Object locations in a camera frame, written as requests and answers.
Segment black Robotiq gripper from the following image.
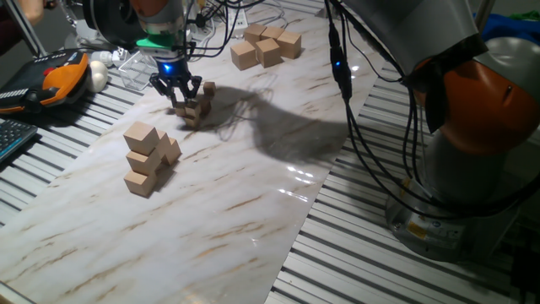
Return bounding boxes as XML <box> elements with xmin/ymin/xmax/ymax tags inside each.
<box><xmin>149</xmin><ymin>57</ymin><xmax>203</xmax><ymax>109</ymax></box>

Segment dark red sleeved forearm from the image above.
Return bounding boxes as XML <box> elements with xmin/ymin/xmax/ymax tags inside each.
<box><xmin>0</xmin><ymin>6</ymin><xmax>24</xmax><ymax>58</ymax></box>

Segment bare person hand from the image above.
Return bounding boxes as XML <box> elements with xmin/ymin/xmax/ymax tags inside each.
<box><xmin>17</xmin><ymin>0</ymin><xmax>46</xmax><ymax>27</ymax></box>

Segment clear plastic box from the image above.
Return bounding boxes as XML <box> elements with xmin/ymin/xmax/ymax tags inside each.
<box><xmin>117</xmin><ymin>49</ymin><xmax>160</xmax><ymax>92</ymax></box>

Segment medium wooden cube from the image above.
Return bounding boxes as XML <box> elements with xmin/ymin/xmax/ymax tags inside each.
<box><xmin>162</xmin><ymin>137</ymin><xmax>183</xmax><ymax>166</ymax></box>
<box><xmin>123</xmin><ymin>169</ymin><xmax>159</xmax><ymax>198</ymax></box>
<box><xmin>125</xmin><ymin>149</ymin><xmax>162</xmax><ymax>176</ymax></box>
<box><xmin>154</xmin><ymin>129</ymin><xmax>172</xmax><ymax>160</ymax></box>
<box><xmin>122</xmin><ymin>121</ymin><xmax>160</xmax><ymax>156</ymax></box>

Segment large wooden cube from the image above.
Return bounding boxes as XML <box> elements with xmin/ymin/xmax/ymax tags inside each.
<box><xmin>260</xmin><ymin>25</ymin><xmax>286</xmax><ymax>42</ymax></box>
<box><xmin>255</xmin><ymin>37</ymin><xmax>283</xmax><ymax>69</ymax></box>
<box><xmin>276</xmin><ymin>30</ymin><xmax>303</xmax><ymax>60</ymax></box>
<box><xmin>243</xmin><ymin>23</ymin><xmax>267</xmax><ymax>46</ymax></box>
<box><xmin>229</xmin><ymin>40</ymin><xmax>258</xmax><ymax>72</ymax></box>

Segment white plug adapter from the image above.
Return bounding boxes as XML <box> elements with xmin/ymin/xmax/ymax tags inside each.
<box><xmin>90</xmin><ymin>46</ymin><xmax>130</xmax><ymax>68</ymax></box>

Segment white egg shaped object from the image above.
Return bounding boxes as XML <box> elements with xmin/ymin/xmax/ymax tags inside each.
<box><xmin>86</xmin><ymin>60</ymin><xmax>110</xmax><ymax>94</ymax></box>

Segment white power strip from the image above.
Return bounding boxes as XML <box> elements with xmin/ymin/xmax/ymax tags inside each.
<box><xmin>227</xmin><ymin>6</ymin><xmax>250</xmax><ymax>39</ymax></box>

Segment black round spool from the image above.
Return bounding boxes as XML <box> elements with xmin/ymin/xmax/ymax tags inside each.
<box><xmin>82</xmin><ymin>0</ymin><xmax>147</xmax><ymax>50</ymax></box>

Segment orange black teach pendant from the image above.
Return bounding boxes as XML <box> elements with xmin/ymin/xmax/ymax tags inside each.
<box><xmin>0</xmin><ymin>48</ymin><xmax>92</xmax><ymax>115</ymax></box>

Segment marble pattern mat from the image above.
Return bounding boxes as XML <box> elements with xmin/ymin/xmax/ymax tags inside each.
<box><xmin>0</xmin><ymin>16</ymin><xmax>376</xmax><ymax>304</ymax></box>

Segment black computer keyboard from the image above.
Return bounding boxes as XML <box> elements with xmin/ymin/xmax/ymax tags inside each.
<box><xmin>0</xmin><ymin>119</ymin><xmax>39</xmax><ymax>164</ymax></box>

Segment blue bag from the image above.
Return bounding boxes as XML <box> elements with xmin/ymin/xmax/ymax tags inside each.
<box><xmin>480</xmin><ymin>13</ymin><xmax>540</xmax><ymax>43</ymax></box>

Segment green cloth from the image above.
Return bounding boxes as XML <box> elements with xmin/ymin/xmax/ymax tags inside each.
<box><xmin>508</xmin><ymin>10</ymin><xmax>540</xmax><ymax>22</ymax></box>

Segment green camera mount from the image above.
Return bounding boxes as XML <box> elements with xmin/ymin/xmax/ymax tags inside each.
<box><xmin>135</xmin><ymin>34</ymin><xmax>189</xmax><ymax>54</ymax></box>

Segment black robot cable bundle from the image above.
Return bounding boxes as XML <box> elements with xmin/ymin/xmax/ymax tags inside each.
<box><xmin>181</xmin><ymin>0</ymin><xmax>465</xmax><ymax>216</ymax></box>

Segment aluminium frame profile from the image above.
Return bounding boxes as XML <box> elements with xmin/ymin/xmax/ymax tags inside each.
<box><xmin>3</xmin><ymin>0</ymin><xmax>47</xmax><ymax>58</ymax></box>

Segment aluminium upright post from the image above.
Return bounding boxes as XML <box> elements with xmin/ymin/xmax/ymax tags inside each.
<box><xmin>315</xmin><ymin>0</ymin><xmax>338</xmax><ymax>20</ymax></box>

